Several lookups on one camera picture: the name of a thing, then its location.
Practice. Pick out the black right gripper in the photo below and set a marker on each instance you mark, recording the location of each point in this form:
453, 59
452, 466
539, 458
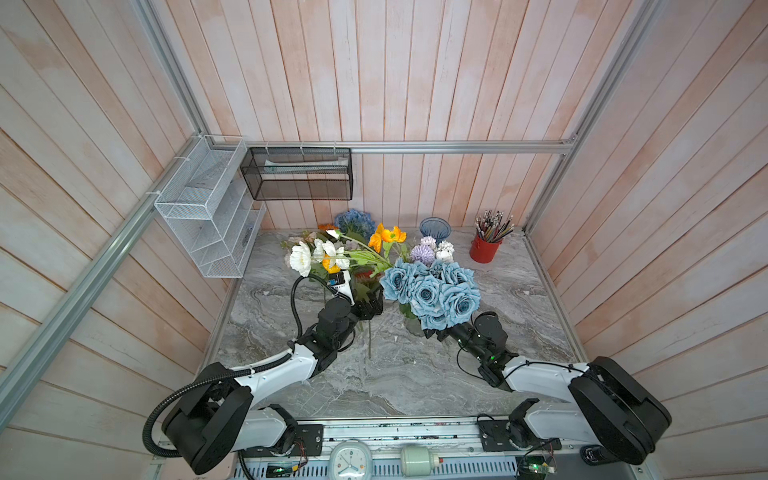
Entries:
444, 333

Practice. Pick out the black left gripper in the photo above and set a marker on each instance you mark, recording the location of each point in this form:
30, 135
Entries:
376, 305

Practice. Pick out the light blue rose bunch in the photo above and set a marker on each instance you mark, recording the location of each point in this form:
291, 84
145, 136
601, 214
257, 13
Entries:
439, 296

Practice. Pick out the clear ribbed glass vase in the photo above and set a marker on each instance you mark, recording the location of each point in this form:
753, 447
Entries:
413, 326

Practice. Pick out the yellow poppy flower stem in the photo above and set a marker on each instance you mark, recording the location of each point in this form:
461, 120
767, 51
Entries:
372, 252

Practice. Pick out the blue hydrangea flower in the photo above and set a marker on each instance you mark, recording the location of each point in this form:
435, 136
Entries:
356, 222

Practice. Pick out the pastel mixed flower bouquet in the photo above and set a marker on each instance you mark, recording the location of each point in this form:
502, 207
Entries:
429, 251

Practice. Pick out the blue purple glass vase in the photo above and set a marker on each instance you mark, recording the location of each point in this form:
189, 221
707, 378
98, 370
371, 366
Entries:
435, 227

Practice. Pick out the white small-flower green bunch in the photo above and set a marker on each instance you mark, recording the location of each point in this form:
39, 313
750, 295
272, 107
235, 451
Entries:
361, 281

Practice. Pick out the white ranunculus flower stem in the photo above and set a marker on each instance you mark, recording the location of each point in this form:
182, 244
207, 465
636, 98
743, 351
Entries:
315, 253

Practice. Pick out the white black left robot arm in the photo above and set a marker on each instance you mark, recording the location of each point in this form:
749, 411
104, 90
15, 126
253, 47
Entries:
220, 412

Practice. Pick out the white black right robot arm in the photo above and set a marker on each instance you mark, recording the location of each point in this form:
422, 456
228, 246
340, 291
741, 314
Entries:
598, 403

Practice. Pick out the red pencil bucket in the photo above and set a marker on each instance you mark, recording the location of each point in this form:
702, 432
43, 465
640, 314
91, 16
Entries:
482, 251

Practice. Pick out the coloured pencils bundle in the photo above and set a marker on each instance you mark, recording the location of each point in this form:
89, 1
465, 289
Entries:
493, 226

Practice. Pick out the pale green cylinder device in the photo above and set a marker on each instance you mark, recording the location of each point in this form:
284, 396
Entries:
418, 461

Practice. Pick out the white analog clock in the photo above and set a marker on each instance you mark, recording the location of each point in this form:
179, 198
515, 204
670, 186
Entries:
350, 460

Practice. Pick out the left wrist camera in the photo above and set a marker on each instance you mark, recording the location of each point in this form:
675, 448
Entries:
340, 283

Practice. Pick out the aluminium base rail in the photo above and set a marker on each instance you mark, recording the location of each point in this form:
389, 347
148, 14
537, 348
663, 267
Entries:
474, 447

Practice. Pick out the black mesh wall basket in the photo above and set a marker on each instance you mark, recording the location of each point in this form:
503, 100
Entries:
298, 173

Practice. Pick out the white wire mesh shelf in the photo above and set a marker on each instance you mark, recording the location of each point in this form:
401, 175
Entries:
208, 207

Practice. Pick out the aluminium wall frame rail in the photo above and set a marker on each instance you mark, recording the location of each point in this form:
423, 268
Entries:
99, 98

